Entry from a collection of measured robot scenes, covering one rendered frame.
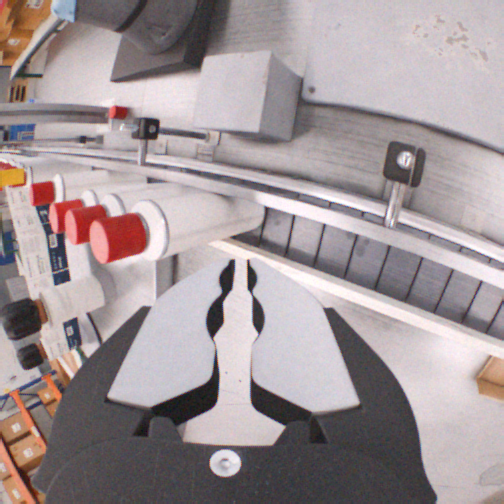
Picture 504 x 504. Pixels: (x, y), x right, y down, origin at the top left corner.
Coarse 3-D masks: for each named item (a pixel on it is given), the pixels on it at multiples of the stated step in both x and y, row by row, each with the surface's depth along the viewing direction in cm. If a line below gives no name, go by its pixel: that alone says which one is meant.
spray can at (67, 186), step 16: (64, 176) 30; (80, 176) 32; (96, 176) 34; (112, 176) 37; (128, 176) 39; (144, 176) 42; (32, 192) 26; (48, 192) 28; (64, 192) 30; (80, 192) 32
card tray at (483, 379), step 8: (488, 360) 24; (496, 360) 23; (488, 368) 23; (496, 368) 23; (480, 376) 24; (488, 376) 24; (496, 376) 23; (480, 384) 23; (488, 384) 23; (496, 384) 23; (480, 392) 22; (488, 392) 22; (496, 392) 21; (496, 400) 20
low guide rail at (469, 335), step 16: (224, 240) 33; (240, 256) 32; (256, 256) 30; (272, 256) 30; (288, 272) 29; (304, 272) 28; (320, 272) 28; (320, 288) 27; (336, 288) 26; (352, 288) 26; (368, 304) 24; (384, 304) 23; (400, 304) 24; (416, 320) 22; (432, 320) 21; (448, 320) 21; (448, 336) 20; (464, 336) 19; (480, 336) 19; (496, 352) 17
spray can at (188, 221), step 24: (120, 216) 18; (144, 216) 19; (168, 216) 19; (192, 216) 22; (216, 216) 24; (240, 216) 27; (264, 216) 32; (96, 240) 17; (120, 240) 17; (144, 240) 18; (168, 240) 19; (192, 240) 22; (216, 240) 27
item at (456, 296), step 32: (128, 160) 45; (288, 192) 30; (288, 224) 31; (320, 224) 29; (288, 256) 32; (320, 256) 30; (352, 256) 28; (384, 256) 26; (416, 256) 24; (480, 256) 20; (384, 288) 26; (416, 288) 24; (448, 288) 22; (480, 288) 20; (480, 320) 21
